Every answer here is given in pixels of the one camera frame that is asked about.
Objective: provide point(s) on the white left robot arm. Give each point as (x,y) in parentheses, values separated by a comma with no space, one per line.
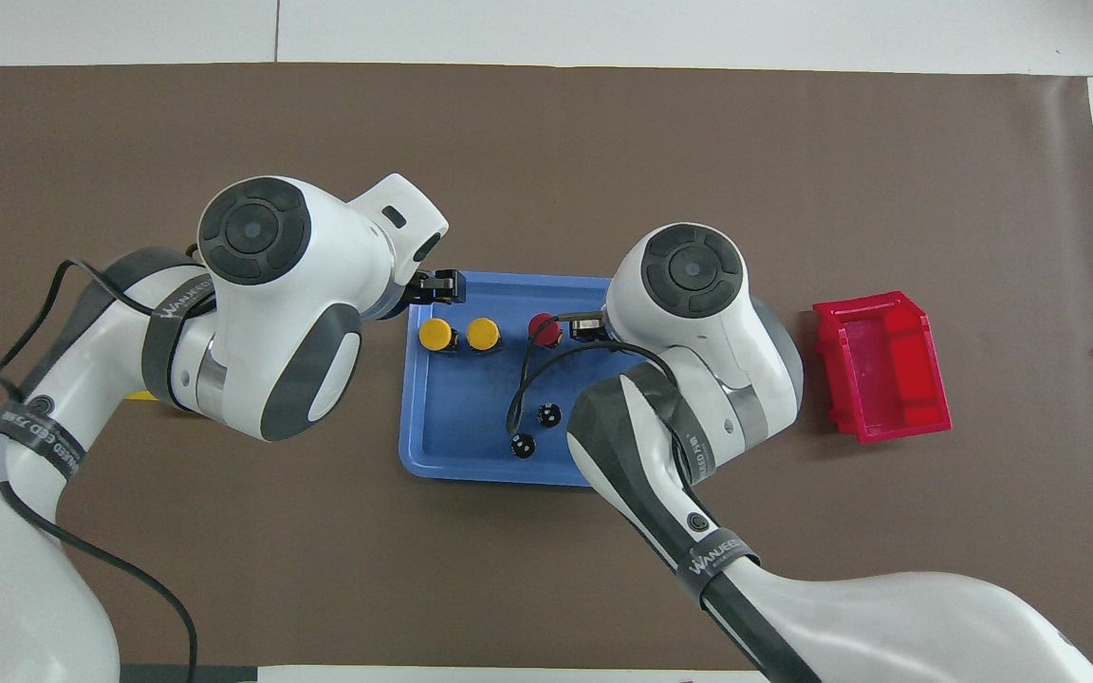
(262,313)

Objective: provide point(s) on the blue plastic tray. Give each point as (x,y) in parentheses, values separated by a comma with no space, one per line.
(471,417)

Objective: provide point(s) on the red push button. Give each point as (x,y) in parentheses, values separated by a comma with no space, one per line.
(544,328)

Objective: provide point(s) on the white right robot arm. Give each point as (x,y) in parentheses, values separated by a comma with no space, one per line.
(698,275)

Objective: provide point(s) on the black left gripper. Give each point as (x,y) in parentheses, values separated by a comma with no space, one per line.
(421,288)

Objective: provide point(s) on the yellow plastic bin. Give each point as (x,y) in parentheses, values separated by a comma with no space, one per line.
(140,395)

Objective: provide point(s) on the red plastic bin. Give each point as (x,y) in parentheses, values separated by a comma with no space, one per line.
(888,370)

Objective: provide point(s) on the brown table mat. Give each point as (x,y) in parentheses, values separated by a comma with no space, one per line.
(546,142)

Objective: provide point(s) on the yellow push button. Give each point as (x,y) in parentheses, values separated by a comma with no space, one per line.
(435,334)
(482,333)

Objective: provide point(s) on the small black knob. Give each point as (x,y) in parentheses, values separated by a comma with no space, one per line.
(523,446)
(549,415)

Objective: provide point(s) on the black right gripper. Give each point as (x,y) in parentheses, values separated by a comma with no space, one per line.
(587,328)

